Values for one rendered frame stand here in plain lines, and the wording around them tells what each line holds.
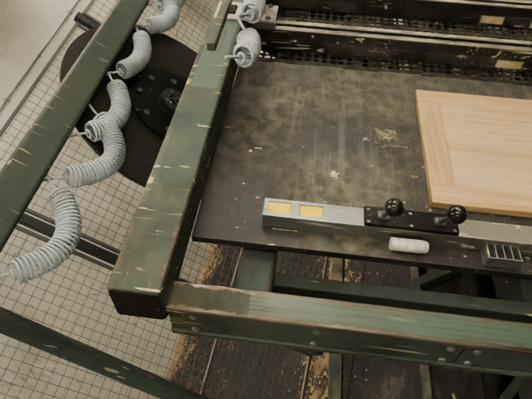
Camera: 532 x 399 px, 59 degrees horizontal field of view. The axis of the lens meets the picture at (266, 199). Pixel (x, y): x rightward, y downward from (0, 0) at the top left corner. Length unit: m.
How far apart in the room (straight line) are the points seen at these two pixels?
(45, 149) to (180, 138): 0.48
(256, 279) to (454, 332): 0.40
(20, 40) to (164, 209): 5.72
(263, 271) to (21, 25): 5.96
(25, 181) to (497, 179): 1.20
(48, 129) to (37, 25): 5.32
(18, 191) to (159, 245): 0.55
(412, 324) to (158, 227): 0.51
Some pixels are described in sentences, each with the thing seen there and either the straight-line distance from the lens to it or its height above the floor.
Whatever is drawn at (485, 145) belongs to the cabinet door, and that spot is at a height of 1.22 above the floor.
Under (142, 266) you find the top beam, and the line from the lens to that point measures 0.89.
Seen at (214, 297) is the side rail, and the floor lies 1.74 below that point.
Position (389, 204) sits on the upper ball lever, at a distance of 0.93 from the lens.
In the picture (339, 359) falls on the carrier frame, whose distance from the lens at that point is 2.07.
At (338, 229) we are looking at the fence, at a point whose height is 1.53.
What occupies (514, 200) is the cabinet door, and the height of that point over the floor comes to 1.20.
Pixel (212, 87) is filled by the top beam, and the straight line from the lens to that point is 1.25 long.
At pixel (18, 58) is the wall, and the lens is 6.45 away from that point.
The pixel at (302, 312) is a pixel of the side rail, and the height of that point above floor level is 1.60.
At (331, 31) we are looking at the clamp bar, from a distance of 1.57.
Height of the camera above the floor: 2.08
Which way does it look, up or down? 23 degrees down
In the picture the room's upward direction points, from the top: 60 degrees counter-clockwise
